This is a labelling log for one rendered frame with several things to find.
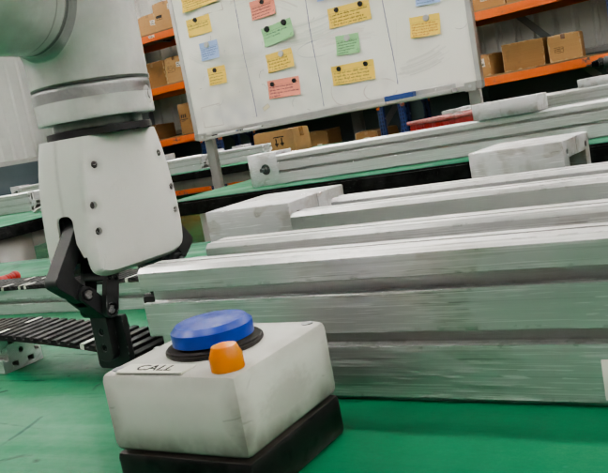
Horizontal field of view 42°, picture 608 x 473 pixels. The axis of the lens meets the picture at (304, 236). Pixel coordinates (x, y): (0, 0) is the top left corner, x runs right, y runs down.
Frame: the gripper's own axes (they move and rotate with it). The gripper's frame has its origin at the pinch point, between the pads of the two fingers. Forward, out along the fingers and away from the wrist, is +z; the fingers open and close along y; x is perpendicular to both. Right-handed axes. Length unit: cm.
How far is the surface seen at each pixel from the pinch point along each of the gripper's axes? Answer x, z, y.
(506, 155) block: 18.0, -6.5, -37.9
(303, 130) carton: -216, -6, -395
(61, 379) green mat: -5.8, 2.8, 3.3
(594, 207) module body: 33.4, -6.3, -1.6
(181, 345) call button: 17.9, -4.3, 15.7
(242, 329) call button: 20.2, -4.5, 13.9
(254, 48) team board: -166, -50, -278
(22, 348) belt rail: -13.7, 1.4, 0.2
